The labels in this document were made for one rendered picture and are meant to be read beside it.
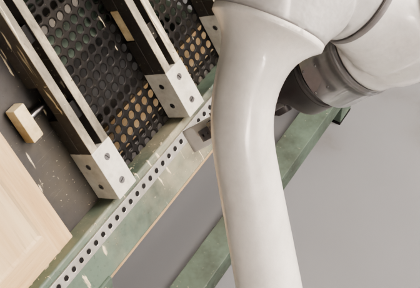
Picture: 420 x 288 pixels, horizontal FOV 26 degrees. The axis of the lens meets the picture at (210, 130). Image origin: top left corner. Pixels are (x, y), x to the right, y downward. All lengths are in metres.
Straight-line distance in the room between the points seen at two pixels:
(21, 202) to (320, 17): 1.19
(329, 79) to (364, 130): 2.46
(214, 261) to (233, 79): 2.00
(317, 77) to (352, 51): 0.09
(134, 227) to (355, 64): 1.21
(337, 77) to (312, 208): 2.22
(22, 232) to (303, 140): 1.41
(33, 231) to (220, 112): 1.15
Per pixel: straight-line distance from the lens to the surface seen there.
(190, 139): 1.11
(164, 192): 2.06
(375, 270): 2.98
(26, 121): 1.83
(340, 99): 0.91
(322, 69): 0.90
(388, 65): 0.84
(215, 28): 2.22
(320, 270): 2.95
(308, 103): 0.94
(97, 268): 1.95
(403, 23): 0.81
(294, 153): 3.00
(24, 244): 1.87
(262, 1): 0.74
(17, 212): 1.85
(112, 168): 1.92
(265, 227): 0.78
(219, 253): 2.75
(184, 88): 2.08
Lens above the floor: 2.45
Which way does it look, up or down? 48 degrees down
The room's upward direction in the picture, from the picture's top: straight up
